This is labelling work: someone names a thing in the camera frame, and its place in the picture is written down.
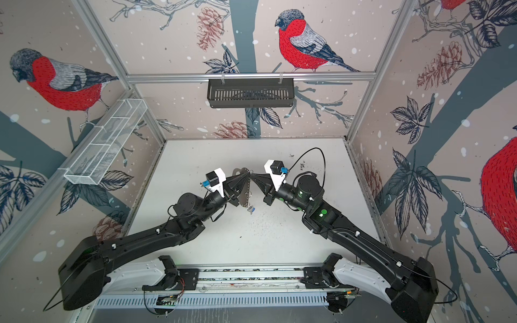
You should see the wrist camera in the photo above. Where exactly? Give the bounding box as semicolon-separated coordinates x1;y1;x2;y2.
201;168;226;196
264;160;289;191

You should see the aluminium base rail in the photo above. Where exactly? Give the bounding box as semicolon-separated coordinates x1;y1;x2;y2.
86;267;361;315

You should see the white mesh wire shelf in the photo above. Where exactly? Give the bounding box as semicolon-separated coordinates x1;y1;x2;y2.
64;98;148;185

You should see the horizontal aluminium frame bar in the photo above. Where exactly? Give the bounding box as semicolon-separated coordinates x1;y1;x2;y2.
126;71;377;84

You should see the black hanging wire basket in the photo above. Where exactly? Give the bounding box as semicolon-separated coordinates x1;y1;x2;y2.
207;78;295;108

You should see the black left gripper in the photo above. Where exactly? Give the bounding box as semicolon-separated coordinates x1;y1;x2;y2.
197;172;248;223

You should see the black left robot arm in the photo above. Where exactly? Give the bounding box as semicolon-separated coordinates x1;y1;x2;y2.
58;172;252;311

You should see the silver metal carabiner keyring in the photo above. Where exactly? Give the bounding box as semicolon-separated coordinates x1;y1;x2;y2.
238;179;251;209

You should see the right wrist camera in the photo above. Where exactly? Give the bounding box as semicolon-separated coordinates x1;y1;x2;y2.
264;160;289;191

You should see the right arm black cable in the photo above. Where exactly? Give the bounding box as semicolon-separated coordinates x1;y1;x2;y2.
288;147;327;178

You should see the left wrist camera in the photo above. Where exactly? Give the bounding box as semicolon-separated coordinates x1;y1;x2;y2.
201;168;226;196

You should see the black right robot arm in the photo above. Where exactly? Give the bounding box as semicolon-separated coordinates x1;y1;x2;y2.
250;174;439;322

